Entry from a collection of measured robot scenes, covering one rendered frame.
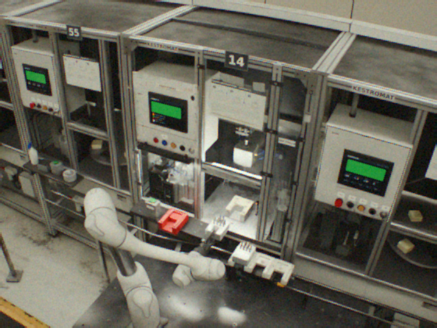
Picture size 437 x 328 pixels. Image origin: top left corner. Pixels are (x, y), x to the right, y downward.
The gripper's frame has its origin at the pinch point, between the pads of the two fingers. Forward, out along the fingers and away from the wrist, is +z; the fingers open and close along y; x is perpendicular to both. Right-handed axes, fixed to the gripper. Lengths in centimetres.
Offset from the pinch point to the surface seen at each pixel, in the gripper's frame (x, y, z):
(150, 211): 46.7, -6.9, 5.0
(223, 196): 16, -13, 47
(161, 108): 42, 61, 16
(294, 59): -24, 97, 37
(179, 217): 29.3, -8.7, 10.2
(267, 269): -34.1, -15.0, 0.6
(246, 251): -18.6, -10.6, 5.0
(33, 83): 148, 56, 16
